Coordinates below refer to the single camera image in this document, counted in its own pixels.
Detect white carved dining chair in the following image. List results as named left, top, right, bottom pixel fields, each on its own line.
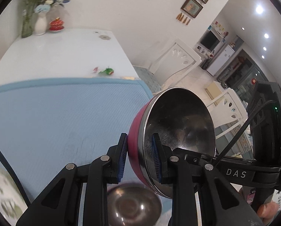
left=150, top=42, right=201, bottom=85
left=207, top=87, right=248, bottom=137

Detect glass vase with green stems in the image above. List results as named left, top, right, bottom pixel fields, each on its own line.
left=21, top=0, right=36, bottom=38

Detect light blue table mat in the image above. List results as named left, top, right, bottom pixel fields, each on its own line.
left=0, top=78, right=173, bottom=226

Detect brown hanging ornaments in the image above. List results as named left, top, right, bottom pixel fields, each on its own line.
left=177, top=13, right=191, bottom=25

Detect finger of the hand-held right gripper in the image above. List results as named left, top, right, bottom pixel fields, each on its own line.
left=173, top=147, right=226, bottom=168

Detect green wrapped candy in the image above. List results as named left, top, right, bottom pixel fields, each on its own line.
left=98, top=67, right=114, bottom=76

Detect maroon steel bowl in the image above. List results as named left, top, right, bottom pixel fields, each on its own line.
left=127, top=87, right=216, bottom=199

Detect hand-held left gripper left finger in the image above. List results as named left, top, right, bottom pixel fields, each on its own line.
left=15, top=133, right=129, bottom=226

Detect white ceramic vase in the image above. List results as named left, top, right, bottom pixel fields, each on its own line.
left=34, top=13, right=47, bottom=36

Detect teal quilted chair cushion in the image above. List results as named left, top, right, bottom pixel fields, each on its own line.
left=133, top=66, right=163, bottom=95

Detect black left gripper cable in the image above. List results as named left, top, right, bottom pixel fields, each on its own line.
left=0, top=138, right=30, bottom=205

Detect large square floral plate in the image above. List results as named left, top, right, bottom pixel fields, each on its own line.
left=0, top=168, right=28, bottom=226

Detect flat screen television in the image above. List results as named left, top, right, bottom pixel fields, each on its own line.
left=200, top=31, right=222, bottom=51

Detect white refrigerator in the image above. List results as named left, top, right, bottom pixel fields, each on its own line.
left=207, top=45, right=236, bottom=76

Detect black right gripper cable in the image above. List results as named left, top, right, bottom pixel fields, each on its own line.
left=215, top=100, right=276, bottom=160

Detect cream low cabinet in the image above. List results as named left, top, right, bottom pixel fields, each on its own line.
left=204, top=81, right=222, bottom=99

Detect person's right hand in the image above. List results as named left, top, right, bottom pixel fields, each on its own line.
left=257, top=202, right=280, bottom=219

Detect row of ceiling spotlights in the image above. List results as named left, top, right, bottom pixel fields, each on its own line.
left=241, top=3, right=281, bottom=76

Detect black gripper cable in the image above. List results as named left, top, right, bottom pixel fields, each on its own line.
left=0, top=138, right=30, bottom=205
left=215, top=100, right=276, bottom=160

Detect glass door cabinet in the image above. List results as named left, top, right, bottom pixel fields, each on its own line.
left=223, top=49, right=268, bottom=95

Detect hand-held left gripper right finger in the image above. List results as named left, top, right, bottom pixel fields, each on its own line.
left=151, top=133, right=263, bottom=226

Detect blue steel bowl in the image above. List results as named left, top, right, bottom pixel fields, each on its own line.
left=107, top=183, right=163, bottom=226

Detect red lidded teacup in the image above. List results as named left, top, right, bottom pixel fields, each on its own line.
left=49, top=18, right=65, bottom=32

